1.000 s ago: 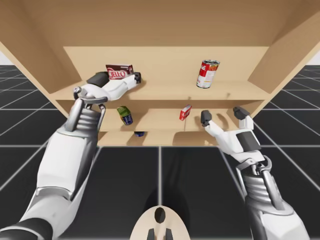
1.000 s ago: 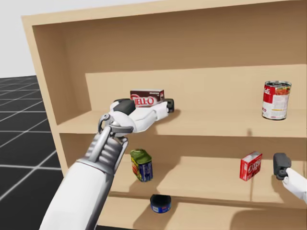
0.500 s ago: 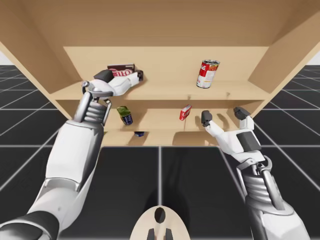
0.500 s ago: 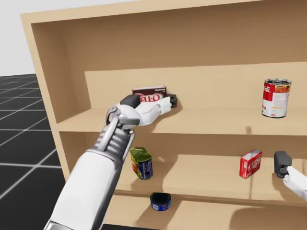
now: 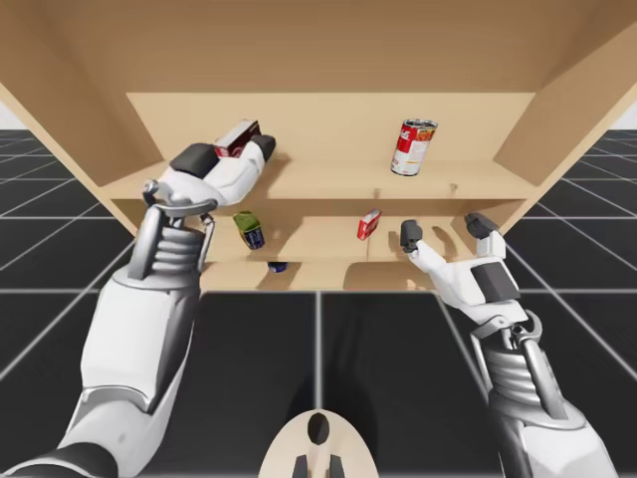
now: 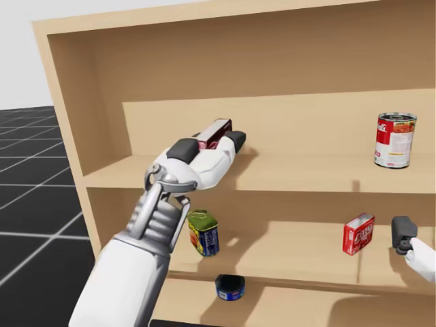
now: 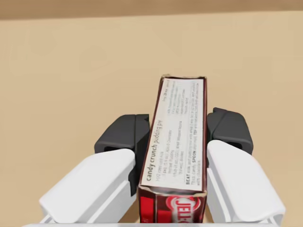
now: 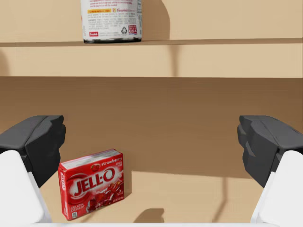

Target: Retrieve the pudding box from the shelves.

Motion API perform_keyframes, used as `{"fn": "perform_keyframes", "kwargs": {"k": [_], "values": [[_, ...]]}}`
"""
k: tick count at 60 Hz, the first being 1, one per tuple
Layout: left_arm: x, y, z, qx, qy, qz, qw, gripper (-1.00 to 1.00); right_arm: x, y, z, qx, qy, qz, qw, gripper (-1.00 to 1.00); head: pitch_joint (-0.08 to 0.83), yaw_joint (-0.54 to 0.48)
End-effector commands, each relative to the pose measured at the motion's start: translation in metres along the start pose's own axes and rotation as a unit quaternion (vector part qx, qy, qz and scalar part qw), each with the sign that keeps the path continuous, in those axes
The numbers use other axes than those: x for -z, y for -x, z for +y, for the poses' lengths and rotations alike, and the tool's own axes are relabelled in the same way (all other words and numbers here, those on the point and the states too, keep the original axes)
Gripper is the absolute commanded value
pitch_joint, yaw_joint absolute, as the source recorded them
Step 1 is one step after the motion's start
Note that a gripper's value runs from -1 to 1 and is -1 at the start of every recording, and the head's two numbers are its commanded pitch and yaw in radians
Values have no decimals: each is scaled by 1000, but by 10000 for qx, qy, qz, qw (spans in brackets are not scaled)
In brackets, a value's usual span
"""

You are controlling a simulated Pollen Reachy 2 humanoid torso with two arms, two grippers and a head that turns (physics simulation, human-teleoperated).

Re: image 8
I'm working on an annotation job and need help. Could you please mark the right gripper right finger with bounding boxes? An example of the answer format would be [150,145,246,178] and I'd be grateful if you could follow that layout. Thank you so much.
[237,115,303,224]

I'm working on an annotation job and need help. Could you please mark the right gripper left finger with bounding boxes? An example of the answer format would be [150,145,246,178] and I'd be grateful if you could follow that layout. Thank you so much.
[0,115,67,224]

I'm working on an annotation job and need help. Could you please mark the red carton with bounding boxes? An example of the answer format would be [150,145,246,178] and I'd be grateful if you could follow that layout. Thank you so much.
[57,148,126,221]

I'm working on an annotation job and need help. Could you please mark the pale wooden shelf unit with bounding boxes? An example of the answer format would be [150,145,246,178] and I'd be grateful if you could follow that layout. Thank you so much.
[0,0,303,224]

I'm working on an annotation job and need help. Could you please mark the red and white can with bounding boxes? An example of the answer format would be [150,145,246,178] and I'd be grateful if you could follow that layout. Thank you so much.
[80,0,143,44]

